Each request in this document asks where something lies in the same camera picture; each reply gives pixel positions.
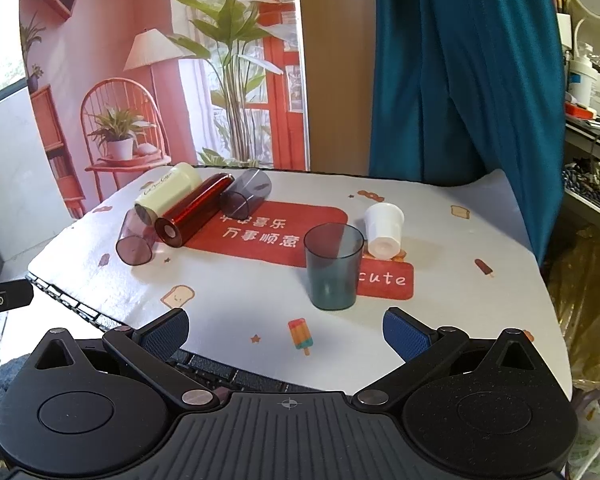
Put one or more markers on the black keyboard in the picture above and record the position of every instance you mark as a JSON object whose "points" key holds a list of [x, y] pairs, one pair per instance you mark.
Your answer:
{"points": [[240, 377]]}

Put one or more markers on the teal cloth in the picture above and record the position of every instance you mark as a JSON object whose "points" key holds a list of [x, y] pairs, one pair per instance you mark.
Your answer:
{"points": [[455, 60]]}

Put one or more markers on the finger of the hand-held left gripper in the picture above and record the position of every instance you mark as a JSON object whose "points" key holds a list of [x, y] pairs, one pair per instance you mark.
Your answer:
{"points": [[10, 299]]}

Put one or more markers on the white plastic bag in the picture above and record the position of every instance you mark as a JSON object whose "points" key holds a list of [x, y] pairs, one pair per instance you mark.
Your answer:
{"points": [[597, 435]]}

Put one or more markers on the yellow plastic bag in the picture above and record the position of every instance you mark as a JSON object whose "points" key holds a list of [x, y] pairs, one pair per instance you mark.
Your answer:
{"points": [[587, 305]]}

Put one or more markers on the teal translucent cup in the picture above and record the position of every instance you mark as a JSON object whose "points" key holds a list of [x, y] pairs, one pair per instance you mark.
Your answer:
{"points": [[332, 272]]}

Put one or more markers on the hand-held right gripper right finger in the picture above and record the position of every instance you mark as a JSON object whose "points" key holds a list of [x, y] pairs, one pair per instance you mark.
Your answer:
{"points": [[405, 334]]}

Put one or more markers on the cream cup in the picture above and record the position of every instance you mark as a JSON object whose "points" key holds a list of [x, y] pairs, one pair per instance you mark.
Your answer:
{"points": [[167, 190]]}

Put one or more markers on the grey translucent cup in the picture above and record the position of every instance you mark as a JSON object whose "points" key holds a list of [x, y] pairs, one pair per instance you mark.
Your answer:
{"points": [[247, 191]]}

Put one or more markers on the purple translucent cup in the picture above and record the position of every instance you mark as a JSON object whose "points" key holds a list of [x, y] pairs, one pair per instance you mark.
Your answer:
{"points": [[132, 245]]}

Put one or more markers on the white shelf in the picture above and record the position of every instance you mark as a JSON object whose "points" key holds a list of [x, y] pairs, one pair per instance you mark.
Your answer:
{"points": [[590, 140]]}

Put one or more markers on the white cup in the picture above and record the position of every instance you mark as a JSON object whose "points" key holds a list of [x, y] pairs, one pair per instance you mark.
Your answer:
{"points": [[384, 232]]}

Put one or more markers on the red translucent cup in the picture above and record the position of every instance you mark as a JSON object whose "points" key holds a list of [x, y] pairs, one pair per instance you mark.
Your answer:
{"points": [[195, 210]]}

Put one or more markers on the white printed table mat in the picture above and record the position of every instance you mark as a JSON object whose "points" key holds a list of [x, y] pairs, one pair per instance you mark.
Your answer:
{"points": [[455, 305]]}

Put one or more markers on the wall poster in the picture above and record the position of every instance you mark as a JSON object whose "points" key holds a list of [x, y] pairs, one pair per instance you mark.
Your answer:
{"points": [[155, 110]]}

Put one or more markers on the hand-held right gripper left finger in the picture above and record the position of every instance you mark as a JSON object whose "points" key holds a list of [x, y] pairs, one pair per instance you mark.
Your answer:
{"points": [[166, 334]]}

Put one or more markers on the white pump bottle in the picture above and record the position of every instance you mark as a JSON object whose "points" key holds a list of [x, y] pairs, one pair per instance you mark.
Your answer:
{"points": [[582, 77]]}

